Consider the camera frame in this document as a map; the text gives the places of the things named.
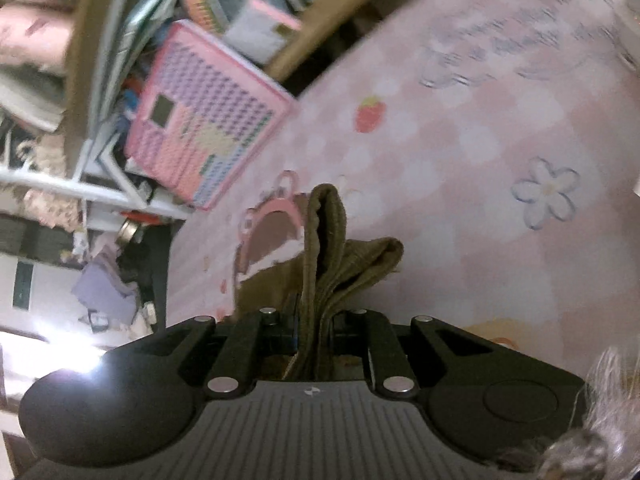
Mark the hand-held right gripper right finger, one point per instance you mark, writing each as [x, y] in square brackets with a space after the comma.
[345, 322]

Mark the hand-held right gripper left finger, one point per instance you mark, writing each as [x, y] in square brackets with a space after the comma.
[292, 327]

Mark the olive green garment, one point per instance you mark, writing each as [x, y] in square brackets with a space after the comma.
[327, 240]

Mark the pink checked printed blanket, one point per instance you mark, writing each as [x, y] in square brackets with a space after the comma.
[450, 160]

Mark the pink toy learning tablet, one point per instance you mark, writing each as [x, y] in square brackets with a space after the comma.
[205, 125]

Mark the white metal rack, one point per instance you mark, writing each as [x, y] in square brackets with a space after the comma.
[75, 187]

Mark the grey fluffy sleeve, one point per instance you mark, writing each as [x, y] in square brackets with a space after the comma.
[605, 410]

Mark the pink edged white box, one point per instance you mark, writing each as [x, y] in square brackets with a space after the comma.
[257, 35]

